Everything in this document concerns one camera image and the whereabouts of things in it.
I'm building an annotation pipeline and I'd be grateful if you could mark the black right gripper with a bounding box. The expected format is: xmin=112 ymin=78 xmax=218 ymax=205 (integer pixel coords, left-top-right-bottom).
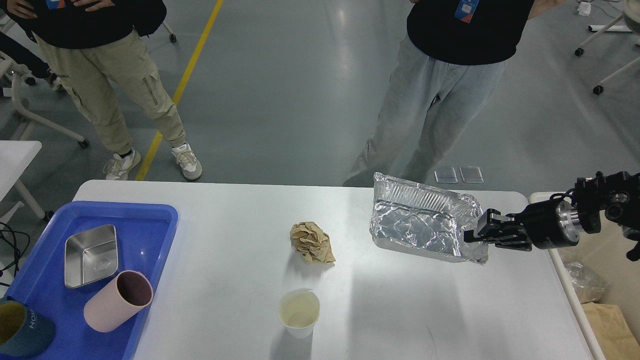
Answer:
xmin=463 ymin=200 xmax=582 ymax=252

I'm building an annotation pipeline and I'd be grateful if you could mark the aluminium foil tray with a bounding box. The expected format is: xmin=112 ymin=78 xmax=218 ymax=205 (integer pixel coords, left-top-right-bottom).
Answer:
xmin=369 ymin=172 xmax=489 ymax=265

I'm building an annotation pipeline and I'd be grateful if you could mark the brown paper ball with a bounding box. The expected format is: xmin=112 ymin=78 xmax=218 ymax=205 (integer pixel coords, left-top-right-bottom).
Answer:
xmin=290 ymin=221 xmax=336 ymax=264

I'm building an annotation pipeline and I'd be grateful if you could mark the white paper cup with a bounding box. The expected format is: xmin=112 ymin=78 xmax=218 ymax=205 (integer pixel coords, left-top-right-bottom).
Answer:
xmin=277 ymin=288 xmax=320 ymax=339

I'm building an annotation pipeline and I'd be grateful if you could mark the pink plastic mug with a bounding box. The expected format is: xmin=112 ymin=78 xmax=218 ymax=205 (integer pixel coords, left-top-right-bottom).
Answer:
xmin=83 ymin=269 xmax=154 ymax=333

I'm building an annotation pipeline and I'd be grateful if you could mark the stainless steel rectangular container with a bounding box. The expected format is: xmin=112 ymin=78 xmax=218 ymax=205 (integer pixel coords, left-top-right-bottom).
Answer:
xmin=64 ymin=224 xmax=119 ymax=289

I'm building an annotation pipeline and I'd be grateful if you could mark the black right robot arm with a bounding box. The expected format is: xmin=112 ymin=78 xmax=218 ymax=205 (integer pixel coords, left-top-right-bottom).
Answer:
xmin=463 ymin=171 xmax=640 ymax=252

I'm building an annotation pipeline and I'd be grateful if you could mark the clear floor plate right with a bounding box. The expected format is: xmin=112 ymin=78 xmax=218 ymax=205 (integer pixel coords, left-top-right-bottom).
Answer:
xmin=458 ymin=166 xmax=485 ymax=183

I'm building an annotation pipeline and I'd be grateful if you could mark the clear floor plate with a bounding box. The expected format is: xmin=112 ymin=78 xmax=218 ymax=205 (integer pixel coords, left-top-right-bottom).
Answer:
xmin=458 ymin=166 xmax=485 ymax=183
xmin=433 ymin=166 xmax=459 ymax=184

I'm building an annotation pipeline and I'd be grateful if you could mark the clear floor plate left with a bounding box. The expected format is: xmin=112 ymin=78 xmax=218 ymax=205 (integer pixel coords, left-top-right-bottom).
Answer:
xmin=433 ymin=166 xmax=459 ymax=184

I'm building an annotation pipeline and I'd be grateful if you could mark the crumpled clear plastic in bin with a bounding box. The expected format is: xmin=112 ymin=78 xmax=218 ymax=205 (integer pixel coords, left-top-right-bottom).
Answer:
xmin=563 ymin=261 xmax=610 ymax=305

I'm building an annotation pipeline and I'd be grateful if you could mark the white plastic bin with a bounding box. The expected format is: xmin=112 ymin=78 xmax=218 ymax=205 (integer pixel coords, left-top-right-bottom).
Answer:
xmin=548 ymin=211 xmax=640 ymax=360

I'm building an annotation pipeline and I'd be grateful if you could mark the brown paper in bin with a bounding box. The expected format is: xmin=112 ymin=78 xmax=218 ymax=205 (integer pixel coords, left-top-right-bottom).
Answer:
xmin=582 ymin=302 xmax=640 ymax=360

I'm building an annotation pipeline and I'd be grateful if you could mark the person in grey trousers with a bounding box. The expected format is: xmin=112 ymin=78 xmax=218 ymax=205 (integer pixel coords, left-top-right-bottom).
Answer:
xmin=343 ymin=0 xmax=560 ymax=187

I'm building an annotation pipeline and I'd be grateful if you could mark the white chair base right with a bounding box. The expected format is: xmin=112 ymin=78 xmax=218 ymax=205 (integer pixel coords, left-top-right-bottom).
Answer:
xmin=572 ymin=0 xmax=639 ymax=97

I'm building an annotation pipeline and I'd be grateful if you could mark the person in khaki trousers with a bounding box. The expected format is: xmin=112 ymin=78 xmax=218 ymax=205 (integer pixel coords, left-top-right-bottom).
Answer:
xmin=1 ymin=0 xmax=202 ymax=181

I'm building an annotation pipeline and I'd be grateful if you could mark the blue cup with yellow inside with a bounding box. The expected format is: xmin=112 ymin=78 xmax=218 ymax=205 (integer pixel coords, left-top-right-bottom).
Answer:
xmin=0 ymin=298 xmax=57 ymax=359

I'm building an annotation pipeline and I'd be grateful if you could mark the white side table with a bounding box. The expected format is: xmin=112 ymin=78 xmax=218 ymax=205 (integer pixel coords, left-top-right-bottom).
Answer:
xmin=0 ymin=140 xmax=54 ymax=222

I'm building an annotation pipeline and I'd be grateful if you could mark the person in blue jeans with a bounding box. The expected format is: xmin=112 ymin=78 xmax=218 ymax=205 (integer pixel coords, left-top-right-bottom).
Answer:
xmin=0 ymin=32 xmax=57 ymax=87

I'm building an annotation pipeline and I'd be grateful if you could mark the black cable at left edge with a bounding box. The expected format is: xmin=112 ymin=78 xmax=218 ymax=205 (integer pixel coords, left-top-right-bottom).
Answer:
xmin=0 ymin=222 xmax=32 ymax=286

